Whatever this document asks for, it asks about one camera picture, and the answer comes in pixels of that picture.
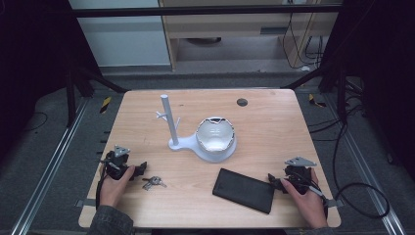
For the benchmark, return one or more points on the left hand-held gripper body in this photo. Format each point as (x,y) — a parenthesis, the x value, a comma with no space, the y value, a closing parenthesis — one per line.
(115,163)

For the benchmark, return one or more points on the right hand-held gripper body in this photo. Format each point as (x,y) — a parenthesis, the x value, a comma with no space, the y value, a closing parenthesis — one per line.
(298,176)

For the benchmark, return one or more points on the silver key bunch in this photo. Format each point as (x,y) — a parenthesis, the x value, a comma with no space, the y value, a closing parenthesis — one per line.
(153,182)

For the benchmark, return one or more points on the black wallet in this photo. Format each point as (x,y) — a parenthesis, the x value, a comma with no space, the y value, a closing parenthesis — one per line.
(243,191)

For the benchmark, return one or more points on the white key stand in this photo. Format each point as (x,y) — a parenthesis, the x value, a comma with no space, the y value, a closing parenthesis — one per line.
(169,120)

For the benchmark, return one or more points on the white bowl with silver rim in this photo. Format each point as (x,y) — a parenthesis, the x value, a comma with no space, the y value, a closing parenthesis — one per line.
(215,135)

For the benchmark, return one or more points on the person's left hand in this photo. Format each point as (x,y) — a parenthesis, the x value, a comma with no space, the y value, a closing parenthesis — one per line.
(112,192)

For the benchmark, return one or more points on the yellow black tape strip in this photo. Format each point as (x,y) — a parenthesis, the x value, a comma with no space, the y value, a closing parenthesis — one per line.
(315,101)
(105,105)

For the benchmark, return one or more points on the black stand legs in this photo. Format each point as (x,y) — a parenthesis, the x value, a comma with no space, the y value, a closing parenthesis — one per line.
(84,81)
(329,78)

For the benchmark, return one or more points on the white cabinet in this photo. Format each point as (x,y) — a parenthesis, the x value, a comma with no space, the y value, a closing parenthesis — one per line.
(124,39)

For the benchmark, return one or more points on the black curtain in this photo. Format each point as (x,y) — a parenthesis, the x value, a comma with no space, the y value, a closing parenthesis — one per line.
(36,65)
(381,65)

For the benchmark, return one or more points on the wooden desk furniture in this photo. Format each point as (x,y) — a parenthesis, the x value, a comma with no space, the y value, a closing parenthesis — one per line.
(235,26)

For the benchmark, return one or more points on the grey table edge bracket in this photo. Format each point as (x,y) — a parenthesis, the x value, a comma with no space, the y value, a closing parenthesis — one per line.
(336,203)
(81,203)

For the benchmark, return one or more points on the aluminium floor rail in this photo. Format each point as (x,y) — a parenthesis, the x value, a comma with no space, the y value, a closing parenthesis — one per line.
(365,166)
(49,166)

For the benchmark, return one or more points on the black horizontal frame bar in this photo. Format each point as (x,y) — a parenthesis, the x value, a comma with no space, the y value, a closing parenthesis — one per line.
(195,10)

